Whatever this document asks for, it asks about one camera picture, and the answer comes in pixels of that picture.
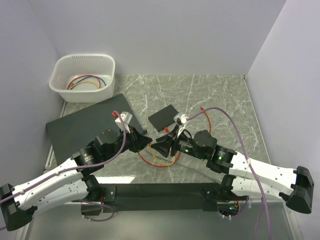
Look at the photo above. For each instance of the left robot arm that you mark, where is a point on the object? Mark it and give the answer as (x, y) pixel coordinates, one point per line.
(73, 180)

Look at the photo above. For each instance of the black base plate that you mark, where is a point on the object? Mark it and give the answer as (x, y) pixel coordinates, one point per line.
(162, 196)

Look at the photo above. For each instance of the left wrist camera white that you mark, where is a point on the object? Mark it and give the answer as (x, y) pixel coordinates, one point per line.
(123, 120)

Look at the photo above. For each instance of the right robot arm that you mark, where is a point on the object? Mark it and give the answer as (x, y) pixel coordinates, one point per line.
(244, 176)

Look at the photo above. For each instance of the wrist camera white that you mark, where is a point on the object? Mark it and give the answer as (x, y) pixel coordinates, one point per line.
(123, 120)
(182, 120)

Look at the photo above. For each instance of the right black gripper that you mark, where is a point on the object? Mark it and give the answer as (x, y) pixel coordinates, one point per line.
(163, 148)

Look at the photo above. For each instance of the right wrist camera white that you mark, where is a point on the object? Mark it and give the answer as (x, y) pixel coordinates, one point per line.
(182, 120)

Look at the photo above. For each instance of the aluminium rail right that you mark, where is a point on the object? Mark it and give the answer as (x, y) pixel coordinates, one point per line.
(269, 200)

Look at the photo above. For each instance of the large black network switch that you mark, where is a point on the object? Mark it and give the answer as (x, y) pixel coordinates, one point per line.
(81, 123)

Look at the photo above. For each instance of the small black switch box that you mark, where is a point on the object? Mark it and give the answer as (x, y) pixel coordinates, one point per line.
(163, 118)

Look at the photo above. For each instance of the white plastic tub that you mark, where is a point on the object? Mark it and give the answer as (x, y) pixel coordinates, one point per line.
(84, 78)

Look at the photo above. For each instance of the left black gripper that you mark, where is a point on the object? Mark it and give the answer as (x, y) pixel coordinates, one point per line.
(139, 141)

